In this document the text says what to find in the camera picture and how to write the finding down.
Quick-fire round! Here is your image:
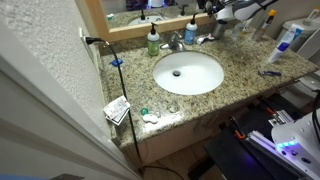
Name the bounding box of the white contact lens case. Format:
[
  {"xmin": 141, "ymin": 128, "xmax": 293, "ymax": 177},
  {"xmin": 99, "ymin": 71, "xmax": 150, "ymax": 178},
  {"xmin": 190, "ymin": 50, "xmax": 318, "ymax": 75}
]
[{"xmin": 142, "ymin": 113, "xmax": 160, "ymax": 125}]

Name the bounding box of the blue razor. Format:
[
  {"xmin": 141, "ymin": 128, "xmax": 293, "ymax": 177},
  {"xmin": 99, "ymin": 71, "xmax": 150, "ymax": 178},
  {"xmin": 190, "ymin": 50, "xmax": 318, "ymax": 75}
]
[{"xmin": 258, "ymin": 70, "xmax": 283, "ymax": 78}]

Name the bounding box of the white wall outlet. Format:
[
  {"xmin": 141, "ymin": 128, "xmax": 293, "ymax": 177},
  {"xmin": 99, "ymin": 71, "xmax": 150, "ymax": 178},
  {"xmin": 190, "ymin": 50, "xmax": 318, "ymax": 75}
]
[{"xmin": 78, "ymin": 27, "xmax": 89, "ymax": 48}]

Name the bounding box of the green soap pump bottle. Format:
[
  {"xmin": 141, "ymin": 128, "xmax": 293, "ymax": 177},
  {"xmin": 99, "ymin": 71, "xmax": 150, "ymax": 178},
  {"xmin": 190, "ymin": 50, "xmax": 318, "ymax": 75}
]
[{"xmin": 146, "ymin": 22, "xmax": 161, "ymax": 57}]

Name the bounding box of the aluminium robot base mount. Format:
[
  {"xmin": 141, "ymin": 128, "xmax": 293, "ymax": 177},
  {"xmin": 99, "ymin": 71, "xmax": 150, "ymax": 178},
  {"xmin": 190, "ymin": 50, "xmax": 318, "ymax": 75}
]
[{"xmin": 246, "ymin": 109, "xmax": 320, "ymax": 180}]

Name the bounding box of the white door frame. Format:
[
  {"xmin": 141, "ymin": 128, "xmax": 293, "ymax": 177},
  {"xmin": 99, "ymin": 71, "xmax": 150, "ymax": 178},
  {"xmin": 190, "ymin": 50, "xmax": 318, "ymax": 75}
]
[{"xmin": 0, "ymin": 23, "xmax": 141, "ymax": 180}]

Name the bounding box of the blue soap pump bottle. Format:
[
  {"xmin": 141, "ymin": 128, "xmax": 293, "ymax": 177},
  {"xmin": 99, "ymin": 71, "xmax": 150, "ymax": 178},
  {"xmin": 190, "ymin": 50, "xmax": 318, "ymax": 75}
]
[{"xmin": 183, "ymin": 13, "xmax": 198, "ymax": 46}]

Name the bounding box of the white toilet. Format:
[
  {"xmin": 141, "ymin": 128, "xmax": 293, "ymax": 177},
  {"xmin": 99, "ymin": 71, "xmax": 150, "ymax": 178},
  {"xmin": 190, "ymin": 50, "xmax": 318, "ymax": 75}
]
[{"xmin": 276, "ymin": 6, "xmax": 320, "ymax": 111}]

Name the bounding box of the small white toothpaste tube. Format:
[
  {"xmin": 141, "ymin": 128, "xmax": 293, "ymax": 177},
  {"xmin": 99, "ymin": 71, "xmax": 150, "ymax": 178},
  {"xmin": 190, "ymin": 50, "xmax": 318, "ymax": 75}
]
[{"xmin": 195, "ymin": 33, "xmax": 216, "ymax": 45}]

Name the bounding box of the small blue plastic object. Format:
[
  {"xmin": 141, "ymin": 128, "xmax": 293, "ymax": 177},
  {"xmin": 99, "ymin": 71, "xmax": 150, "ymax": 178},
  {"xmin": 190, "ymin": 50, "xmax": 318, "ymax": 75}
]
[{"xmin": 109, "ymin": 58, "xmax": 124, "ymax": 68}]

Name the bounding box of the brown sunscreen bottle orange cap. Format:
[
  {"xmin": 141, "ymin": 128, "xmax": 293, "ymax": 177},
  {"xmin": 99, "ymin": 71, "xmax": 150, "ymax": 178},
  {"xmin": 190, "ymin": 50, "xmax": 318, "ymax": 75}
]
[{"xmin": 252, "ymin": 9, "xmax": 278, "ymax": 42}]

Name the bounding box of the white paper cards stack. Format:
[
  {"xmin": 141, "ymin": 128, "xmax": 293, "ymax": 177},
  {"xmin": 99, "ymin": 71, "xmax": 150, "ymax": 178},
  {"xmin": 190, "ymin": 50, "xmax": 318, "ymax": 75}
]
[{"xmin": 102, "ymin": 95, "xmax": 131, "ymax": 127}]

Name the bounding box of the black and orange clamp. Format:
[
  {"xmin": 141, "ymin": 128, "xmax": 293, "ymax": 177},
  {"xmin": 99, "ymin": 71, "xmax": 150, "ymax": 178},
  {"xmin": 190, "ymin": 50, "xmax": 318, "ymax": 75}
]
[
  {"xmin": 229, "ymin": 116, "xmax": 248, "ymax": 140},
  {"xmin": 263, "ymin": 105, "xmax": 278, "ymax": 117}
]

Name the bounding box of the chrome sink faucet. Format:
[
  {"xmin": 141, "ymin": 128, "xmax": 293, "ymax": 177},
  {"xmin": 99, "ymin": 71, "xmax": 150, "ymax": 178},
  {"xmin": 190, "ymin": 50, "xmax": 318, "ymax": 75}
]
[{"xmin": 159, "ymin": 30, "xmax": 187, "ymax": 53}]

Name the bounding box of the black power cable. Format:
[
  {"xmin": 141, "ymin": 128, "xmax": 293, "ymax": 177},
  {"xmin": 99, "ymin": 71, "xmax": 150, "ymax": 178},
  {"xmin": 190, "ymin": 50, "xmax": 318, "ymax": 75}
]
[{"xmin": 84, "ymin": 36, "xmax": 186, "ymax": 180}]

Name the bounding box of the light wood vanity cabinet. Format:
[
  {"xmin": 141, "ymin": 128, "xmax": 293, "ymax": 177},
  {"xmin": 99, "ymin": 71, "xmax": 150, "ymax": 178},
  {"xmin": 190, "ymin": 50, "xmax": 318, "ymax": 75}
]
[{"xmin": 116, "ymin": 96, "xmax": 278, "ymax": 168}]

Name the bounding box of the black robot cart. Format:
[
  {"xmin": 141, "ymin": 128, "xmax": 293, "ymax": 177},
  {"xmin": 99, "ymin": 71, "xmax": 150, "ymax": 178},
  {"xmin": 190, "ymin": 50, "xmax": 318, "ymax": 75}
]
[{"xmin": 203, "ymin": 94, "xmax": 320, "ymax": 180}]

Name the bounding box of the wood framed mirror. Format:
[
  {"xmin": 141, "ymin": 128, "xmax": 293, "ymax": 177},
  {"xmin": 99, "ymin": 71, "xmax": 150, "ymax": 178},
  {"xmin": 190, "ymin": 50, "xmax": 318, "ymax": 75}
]
[{"xmin": 74, "ymin": 0, "xmax": 231, "ymax": 43}]

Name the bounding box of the grey metal cup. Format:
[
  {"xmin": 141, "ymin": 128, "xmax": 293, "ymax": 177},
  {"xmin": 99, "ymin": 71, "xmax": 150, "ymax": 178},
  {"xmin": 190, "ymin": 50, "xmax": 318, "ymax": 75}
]
[{"xmin": 212, "ymin": 19, "xmax": 228, "ymax": 40}]

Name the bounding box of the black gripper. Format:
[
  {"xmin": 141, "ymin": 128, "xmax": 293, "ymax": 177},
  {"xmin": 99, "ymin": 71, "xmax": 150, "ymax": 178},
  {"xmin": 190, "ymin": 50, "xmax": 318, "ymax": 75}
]
[{"xmin": 215, "ymin": 17, "xmax": 230, "ymax": 25}]

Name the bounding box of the white oval sink basin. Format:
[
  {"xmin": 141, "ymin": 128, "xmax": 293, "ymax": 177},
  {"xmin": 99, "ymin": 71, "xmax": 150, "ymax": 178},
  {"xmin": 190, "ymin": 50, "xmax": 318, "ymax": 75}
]
[{"xmin": 152, "ymin": 50, "xmax": 225, "ymax": 96}]

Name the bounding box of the clear round plastic lid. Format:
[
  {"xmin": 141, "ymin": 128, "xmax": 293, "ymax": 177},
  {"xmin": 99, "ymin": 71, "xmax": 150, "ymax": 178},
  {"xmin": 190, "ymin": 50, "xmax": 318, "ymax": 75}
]
[{"xmin": 166, "ymin": 103, "xmax": 181, "ymax": 114}]

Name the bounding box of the tall white tube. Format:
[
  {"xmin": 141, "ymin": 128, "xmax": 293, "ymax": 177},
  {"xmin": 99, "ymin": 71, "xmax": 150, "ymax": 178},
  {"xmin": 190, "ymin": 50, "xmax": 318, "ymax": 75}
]
[{"xmin": 279, "ymin": 23, "xmax": 304, "ymax": 51}]

